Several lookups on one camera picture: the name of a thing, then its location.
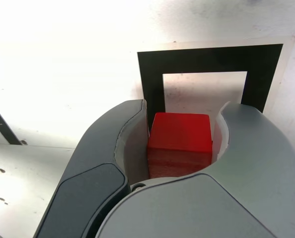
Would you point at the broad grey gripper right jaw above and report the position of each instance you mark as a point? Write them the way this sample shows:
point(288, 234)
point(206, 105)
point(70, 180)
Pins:
point(224, 198)

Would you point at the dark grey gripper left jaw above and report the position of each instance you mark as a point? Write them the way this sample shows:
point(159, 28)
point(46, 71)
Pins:
point(93, 173)

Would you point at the red cube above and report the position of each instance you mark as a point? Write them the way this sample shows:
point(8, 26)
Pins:
point(179, 134)

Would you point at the black tape square outline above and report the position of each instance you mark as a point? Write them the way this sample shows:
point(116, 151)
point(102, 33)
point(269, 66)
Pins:
point(212, 59)

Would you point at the black tape strip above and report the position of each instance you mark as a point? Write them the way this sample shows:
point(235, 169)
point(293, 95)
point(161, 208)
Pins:
point(3, 126)

